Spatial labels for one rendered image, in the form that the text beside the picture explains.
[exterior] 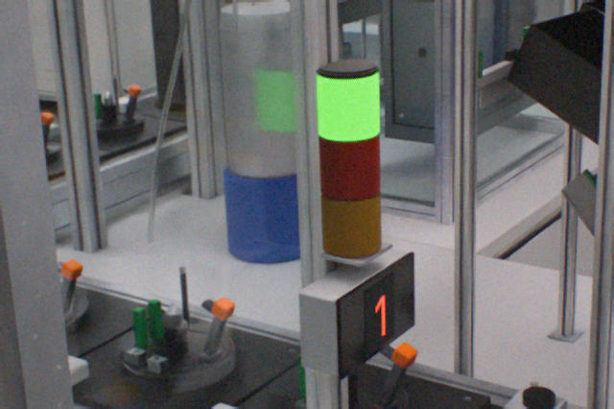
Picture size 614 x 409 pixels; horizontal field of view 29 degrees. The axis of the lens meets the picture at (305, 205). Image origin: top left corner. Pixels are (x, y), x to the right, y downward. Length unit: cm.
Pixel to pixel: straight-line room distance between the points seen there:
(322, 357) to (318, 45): 25
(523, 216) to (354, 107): 134
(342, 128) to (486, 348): 84
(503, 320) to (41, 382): 159
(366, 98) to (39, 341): 71
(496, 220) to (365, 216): 127
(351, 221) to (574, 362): 79
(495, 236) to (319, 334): 120
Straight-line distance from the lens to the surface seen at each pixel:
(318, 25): 93
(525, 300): 188
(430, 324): 179
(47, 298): 24
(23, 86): 22
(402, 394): 132
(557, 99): 133
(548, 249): 238
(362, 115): 93
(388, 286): 100
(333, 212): 95
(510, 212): 226
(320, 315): 95
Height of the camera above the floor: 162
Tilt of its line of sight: 19 degrees down
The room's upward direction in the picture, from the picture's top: 2 degrees counter-clockwise
